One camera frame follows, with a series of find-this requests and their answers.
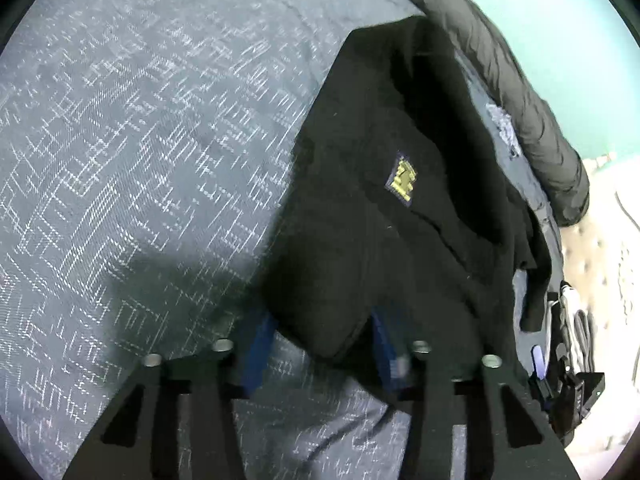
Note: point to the grey folded sweater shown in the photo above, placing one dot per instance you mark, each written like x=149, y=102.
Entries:
x=584, y=340

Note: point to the bed with blue sheet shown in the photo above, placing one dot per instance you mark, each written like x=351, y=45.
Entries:
x=125, y=160

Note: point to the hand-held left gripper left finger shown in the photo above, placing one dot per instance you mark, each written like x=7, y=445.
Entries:
x=257, y=355

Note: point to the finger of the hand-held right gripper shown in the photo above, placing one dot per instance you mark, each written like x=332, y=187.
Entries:
x=537, y=365

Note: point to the cream padded headboard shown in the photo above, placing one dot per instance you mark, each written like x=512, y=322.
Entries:
x=600, y=250

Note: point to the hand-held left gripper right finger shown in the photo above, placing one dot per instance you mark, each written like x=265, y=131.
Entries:
x=395, y=375

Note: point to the dark grey rolled duvet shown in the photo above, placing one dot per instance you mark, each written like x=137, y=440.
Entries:
x=500, y=60

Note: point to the small blue patterned cloth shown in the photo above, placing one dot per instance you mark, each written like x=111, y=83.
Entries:
x=502, y=122

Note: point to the black garment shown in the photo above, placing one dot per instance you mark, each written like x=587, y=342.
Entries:
x=400, y=240

